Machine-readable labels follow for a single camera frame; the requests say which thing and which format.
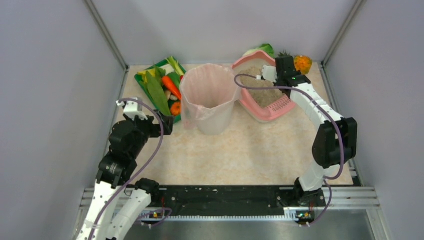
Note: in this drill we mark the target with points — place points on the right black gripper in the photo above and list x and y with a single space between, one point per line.
284 66

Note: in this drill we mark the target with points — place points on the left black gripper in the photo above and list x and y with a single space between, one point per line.
166 122

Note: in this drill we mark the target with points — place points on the pink litter box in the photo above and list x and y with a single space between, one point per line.
264 105

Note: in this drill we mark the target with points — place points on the pink lined trash bin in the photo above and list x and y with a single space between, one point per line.
209 94

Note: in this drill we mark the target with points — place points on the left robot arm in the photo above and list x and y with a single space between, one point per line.
127 139

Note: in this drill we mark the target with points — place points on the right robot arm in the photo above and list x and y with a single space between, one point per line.
335 142

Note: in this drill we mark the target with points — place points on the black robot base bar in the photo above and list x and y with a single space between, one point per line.
235 200

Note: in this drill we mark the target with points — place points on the toy pineapple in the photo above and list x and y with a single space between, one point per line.
302 63

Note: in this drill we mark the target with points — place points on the green vegetable tray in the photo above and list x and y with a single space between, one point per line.
160 70

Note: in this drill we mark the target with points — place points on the small orange pumpkin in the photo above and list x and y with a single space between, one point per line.
175 108

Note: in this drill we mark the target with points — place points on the toy bok choy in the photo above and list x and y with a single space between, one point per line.
265 47

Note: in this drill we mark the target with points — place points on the orange toy carrot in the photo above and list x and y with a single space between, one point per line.
169 84

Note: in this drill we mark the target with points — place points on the green leafy vegetable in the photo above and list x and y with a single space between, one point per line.
157 94

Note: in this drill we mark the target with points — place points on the white green leek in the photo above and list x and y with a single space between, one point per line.
175 65

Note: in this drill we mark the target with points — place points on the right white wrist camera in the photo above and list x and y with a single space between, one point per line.
268 73

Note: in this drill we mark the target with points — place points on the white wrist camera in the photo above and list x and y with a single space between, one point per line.
132 108
268 73

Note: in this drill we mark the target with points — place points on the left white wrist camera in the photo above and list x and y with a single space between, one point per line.
132 108

